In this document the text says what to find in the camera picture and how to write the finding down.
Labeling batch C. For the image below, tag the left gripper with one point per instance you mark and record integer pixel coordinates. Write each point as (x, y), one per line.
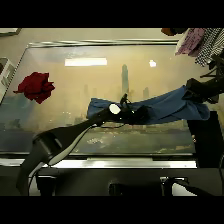
(136, 115)

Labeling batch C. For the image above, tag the blue polo shirt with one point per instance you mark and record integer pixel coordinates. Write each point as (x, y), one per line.
(166, 106)

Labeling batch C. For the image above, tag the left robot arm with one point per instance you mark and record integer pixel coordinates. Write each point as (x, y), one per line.
(56, 141)

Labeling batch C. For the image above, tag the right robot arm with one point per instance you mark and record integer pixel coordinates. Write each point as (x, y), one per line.
(206, 88)

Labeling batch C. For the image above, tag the purple garment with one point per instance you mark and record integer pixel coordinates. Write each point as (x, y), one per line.
(191, 41)

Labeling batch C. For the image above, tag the black and white checked garment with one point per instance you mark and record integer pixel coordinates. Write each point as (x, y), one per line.
(210, 46)

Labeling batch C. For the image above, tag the red garment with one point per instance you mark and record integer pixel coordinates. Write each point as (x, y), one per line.
(36, 86)

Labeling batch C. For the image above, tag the silver frame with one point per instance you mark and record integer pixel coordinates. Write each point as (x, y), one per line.
(116, 163)

